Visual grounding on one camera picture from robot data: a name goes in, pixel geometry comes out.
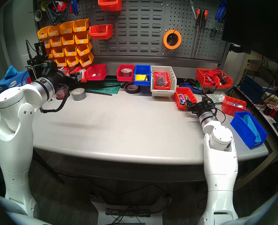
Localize black monitor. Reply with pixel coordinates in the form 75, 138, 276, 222
221, 0, 278, 71

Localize orange-red wall bin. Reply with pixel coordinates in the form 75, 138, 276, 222
89, 24, 113, 40
98, 0, 123, 11

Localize black probe pen with cable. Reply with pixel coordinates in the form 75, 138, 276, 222
25, 40, 33, 60

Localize purple handled scissors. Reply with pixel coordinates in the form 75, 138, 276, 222
185, 0, 197, 19

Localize yellow bin labelled M3-6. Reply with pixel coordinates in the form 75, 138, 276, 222
76, 42, 93, 56

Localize clear plastic bag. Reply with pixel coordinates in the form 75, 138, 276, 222
206, 93, 227, 102

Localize black metal stand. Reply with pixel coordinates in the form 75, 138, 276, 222
27, 42, 50, 81

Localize cardboard box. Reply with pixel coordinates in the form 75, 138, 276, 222
262, 92, 278, 105

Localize red bin with glue sticks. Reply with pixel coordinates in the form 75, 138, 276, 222
174, 87, 197, 110

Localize file with orange-black handle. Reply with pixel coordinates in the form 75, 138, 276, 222
192, 8, 202, 57
196, 9, 208, 57

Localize black braided cable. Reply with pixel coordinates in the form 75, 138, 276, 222
39, 85, 70, 113
213, 106, 226, 124

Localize yellow bin labelled M3X8 BRD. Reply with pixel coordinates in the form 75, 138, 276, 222
47, 24, 61, 37

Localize yellow bin labelled M2.5-5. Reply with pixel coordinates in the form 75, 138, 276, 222
66, 55, 81, 67

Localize grey duct tape roll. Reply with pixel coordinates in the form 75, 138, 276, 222
71, 88, 86, 101

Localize dark blue crate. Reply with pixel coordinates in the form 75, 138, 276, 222
239, 75, 264, 101

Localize yellow bin labelled M3-12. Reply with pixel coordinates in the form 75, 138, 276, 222
52, 46, 66, 58

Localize black power strip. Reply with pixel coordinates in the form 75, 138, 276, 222
105, 208, 151, 218

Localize yellow bin labelled M4X4X6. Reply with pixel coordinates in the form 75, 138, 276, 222
49, 36, 63, 47

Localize blue cleaning cloths box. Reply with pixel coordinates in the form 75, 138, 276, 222
0, 70, 33, 96

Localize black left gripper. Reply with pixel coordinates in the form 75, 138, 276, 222
42, 60, 83, 94

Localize large blue plastic bin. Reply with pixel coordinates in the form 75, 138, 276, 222
230, 111, 268, 149

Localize long black rod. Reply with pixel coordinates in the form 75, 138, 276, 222
85, 90, 112, 96

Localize yellow bin labelled M2.5-6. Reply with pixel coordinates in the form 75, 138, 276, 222
55, 56, 68, 67

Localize small blue plastic bin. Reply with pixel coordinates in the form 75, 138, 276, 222
134, 65, 152, 86

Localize red plastic storage bin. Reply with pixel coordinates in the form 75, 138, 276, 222
63, 66, 78, 75
222, 96, 250, 116
85, 64, 107, 81
213, 70, 233, 89
153, 71, 171, 90
117, 64, 135, 82
196, 68, 220, 88
76, 66, 88, 82

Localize red tool bundle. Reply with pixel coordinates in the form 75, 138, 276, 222
202, 69, 221, 85

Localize blue cloth in bin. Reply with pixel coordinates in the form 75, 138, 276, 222
242, 114, 263, 143

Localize yellow bin labelled M4-0.7X6 HEX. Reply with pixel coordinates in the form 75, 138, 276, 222
79, 52, 95, 67

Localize blue and red hand tool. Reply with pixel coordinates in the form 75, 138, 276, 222
69, 0, 82, 16

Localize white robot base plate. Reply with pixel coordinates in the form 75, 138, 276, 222
90, 194, 171, 225

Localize clear bag of black screws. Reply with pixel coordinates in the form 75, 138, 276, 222
156, 72, 169, 86

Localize yellow bin labelled M3X6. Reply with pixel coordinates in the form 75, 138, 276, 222
72, 19, 90, 32

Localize grey louvred pegboard panel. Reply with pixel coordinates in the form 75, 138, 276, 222
33, 0, 231, 63

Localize orange tape roll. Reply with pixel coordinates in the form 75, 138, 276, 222
163, 30, 182, 50

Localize blue bar clamp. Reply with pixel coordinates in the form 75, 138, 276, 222
180, 81, 204, 94

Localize yellow bin labelled M3-4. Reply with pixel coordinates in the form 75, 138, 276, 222
74, 30, 92, 44

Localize yellow bin labelled M3-8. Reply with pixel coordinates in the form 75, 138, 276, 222
64, 45, 78, 56

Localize large beige plastic bin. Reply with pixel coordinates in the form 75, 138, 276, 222
150, 66, 177, 97

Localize black vise clamp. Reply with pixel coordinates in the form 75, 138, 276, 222
46, 0, 69, 26

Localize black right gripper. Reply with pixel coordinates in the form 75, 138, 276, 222
185, 95, 216, 115

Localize blue cloth in box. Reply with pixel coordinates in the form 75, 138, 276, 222
4, 65, 18, 80

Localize red and white tape roll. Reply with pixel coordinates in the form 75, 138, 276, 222
51, 1, 68, 11

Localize yellow bin labelled M4-6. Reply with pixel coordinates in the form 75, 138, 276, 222
61, 33, 76, 45

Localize dark red wire spool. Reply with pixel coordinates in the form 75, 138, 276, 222
262, 104, 274, 116

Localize black tape roll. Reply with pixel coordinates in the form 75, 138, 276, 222
125, 84, 141, 94

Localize green cutting mat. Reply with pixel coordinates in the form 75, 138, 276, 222
86, 79, 121, 95

